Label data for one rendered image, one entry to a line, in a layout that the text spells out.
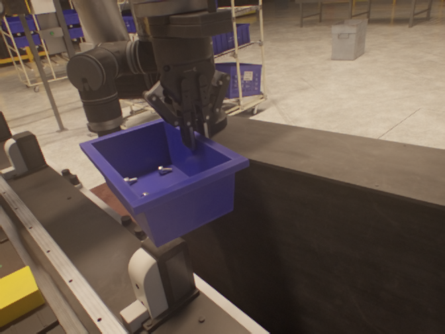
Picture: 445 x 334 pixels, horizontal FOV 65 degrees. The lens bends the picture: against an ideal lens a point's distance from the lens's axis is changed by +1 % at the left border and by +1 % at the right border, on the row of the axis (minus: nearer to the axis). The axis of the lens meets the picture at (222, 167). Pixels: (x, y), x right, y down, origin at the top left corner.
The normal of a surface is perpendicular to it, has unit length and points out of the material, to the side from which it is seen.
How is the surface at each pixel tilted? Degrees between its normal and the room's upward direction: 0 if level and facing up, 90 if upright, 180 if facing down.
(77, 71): 90
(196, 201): 95
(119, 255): 0
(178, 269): 90
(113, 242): 0
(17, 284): 0
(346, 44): 90
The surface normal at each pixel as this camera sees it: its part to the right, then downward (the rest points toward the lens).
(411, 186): -0.11, -0.88
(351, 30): -0.58, 0.43
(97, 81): -0.05, 0.52
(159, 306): 0.67, 0.28
